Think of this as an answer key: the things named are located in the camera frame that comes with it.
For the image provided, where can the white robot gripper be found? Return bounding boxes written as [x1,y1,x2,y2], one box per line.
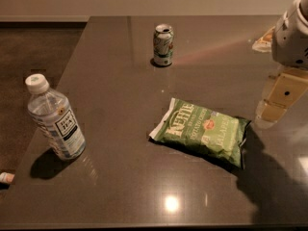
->
[252,0,308,129]

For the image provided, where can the green jalapeno chip bag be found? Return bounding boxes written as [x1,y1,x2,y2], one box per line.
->
[149,98,250,168]

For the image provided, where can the green white soda can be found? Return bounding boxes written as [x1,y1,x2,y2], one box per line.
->
[153,24,174,66]

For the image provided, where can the clear plastic tea bottle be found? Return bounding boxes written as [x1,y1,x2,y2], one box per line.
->
[25,74,86,161]

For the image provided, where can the small white object at edge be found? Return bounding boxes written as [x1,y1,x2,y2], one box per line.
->
[0,172,14,185]

